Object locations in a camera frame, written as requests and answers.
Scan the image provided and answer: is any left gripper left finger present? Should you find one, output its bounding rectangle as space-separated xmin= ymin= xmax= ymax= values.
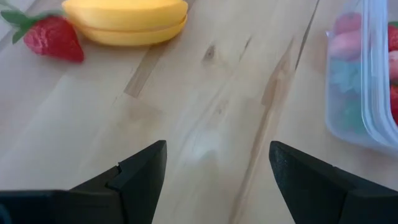
xmin=70 ymin=139 xmax=168 ymax=224

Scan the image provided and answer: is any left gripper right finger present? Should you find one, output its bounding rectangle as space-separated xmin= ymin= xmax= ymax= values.
xmin=269 ymin=140 xmax=398 ymax=224

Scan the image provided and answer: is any clear plastic tupperware container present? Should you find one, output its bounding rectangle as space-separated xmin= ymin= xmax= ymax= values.
xmin=325 ymin=0 xmax=398 ymax=156

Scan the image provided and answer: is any red toy strawberry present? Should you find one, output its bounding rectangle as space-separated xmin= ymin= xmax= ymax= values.
xmin=0 ymin=9 xmax=85 ymax=63
xmin=387 ymin=21 xmax=398 ymax=52
xmin=390 ymin=83 xmax=398 ymax=125

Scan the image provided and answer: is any yellow toy banana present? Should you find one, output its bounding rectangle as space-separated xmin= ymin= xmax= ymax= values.
xmin=61 ymin=0 xmax=189 ymax=47

